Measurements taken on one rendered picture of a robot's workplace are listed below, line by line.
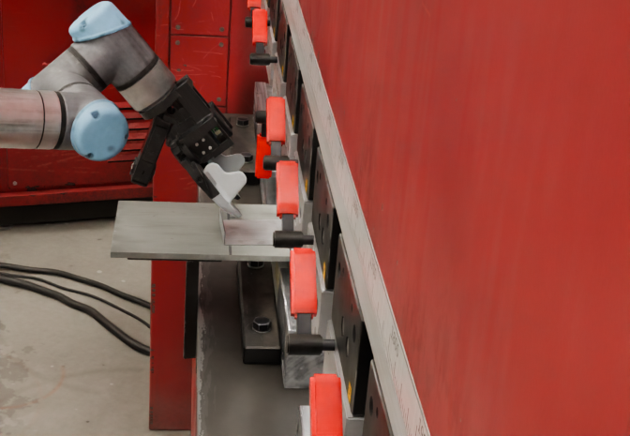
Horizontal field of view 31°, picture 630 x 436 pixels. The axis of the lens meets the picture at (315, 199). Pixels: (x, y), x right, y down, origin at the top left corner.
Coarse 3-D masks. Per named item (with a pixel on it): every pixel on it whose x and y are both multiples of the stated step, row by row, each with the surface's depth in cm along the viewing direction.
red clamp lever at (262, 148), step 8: (256, 112) 150; (264, 112) 150; (256, 120) 150; (264, 120) 150; (264, 128) 151; (264, 136) 151; (264, 144) 151; (256, 152) 152; (264, 152) 152; (256, 160) 153; (256, 168) 153; (256, 176) 154; (264, 176) 154
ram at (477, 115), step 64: (320, 0) 119; (384, 0) 79; (448, 0) 60; (512, 0) 48; (576, 0) 40; (320, 64) 117; (384, 64) 78; (448, 64) 59; (512, 64) 47; (576, 64) 40; (320, 128) 115; (384, 128) 78; (448, 128) 59; (512, 128) 47; (576, 128) 39; (384, 192) 77; (448, 192) 58; (512, 192) 47; (576, 192) 39; (384, 256) 76; (448, 256) 58; (512, 256) 47; (576, 256) 39; (448, 320) 57; (512, 320) 46; (576, 320) 39; (384, 384) 75; (448, 384) 57; (512, 384) 46; (576, 384) 39
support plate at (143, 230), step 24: (120, 216) 175; (144, 216) 176; (168, 216) 176; (192, 216) 177; (216, 216) 178; (264, 216) 179; (120, 240) 168; (144, 240) 168; (168, 240) 169; (192, 240) 169; (216, 240) 170
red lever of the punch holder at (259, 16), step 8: (256, 8) 172; (256, 16) 171; (264, 16) 171; (256, 24) 170; (264, 24) 170; (256, 32) 170; (264, 32) 170; (256, 40) 169; (264, 40) 169; (256, 48) 169; (256, 56) 168; (264, 56) 168; (272, 56) 169; (256, 64) 168; (264, 64) 168
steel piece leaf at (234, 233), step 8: (224, 224) 175; (232, 224) 175; (240, 224) 175; (248, 224) 175; (256, 224) 176; (264, 224) 176; (272, 224) 176; (280, 224) 176; (224, 232) 168; (232, 232) 173; (240, 232) 173; (248, 232) 173; (256, 232) 173; (264, 232) 173; (272, 232) 174; (224, 240) 168; (232, 240) 170; (240, 240) 170; (248, 240) 170; (256, 240) 170; (264, 240) 171; (272, 240) 171
